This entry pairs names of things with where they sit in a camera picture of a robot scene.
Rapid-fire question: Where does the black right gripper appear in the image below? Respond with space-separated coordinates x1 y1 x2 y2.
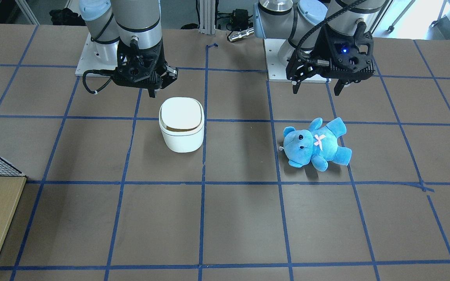
111 40 178 98

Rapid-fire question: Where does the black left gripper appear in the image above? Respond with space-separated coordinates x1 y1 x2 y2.
286 23 375 96

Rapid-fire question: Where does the white trash can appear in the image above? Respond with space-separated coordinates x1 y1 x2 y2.
159 97 205 153

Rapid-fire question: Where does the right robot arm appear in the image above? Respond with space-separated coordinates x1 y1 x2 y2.
79 0 178 98

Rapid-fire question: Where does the blue teddy bear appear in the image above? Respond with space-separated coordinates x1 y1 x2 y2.
280 117 352 171

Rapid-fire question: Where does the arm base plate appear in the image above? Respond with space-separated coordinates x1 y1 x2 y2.
263 38 327 83
75 34 118 76

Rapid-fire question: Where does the aluminium frame post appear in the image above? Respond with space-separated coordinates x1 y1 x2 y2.
197 0 218 36

